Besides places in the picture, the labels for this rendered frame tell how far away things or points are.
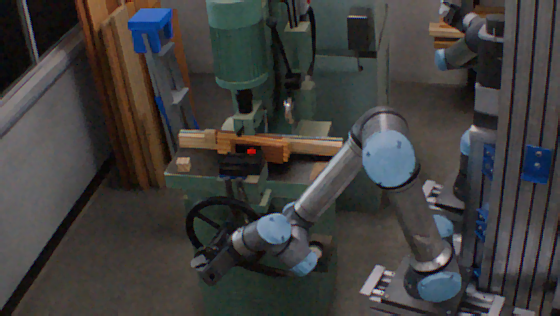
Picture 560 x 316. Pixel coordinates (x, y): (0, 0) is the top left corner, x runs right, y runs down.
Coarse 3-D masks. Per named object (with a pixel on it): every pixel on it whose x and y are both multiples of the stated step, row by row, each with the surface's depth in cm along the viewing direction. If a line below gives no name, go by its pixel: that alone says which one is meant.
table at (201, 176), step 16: (176, 160) 259; (192, 160) 258; (208, 160) 257; (288, 160) 253; (304, 160) 252; (320, 160) 251; (176, 176) 251; (192, 176) 250; (208, 176) 248; (272, 176) 246; (288, 176) 245; (304, 176) 244; (272, 192) 245; (288, 192) 244; (224, 208) 242; (256, 208) 238
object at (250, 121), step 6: (258, 102) 254; (258, 108) 252; (240, 114) 248; (246, 114) 248; (252, 114) 248; (258, 114) 253; (234, 120) 247; (240, 120) 246; (246, 120) 246; (252, 120) 246; (258, 120) 253; (234, 126) 248; (240, 126) 248; (246, 126) 247; (252, 126) 247; (258, 126) 253; (246, 132) 248; (252, 132) 248
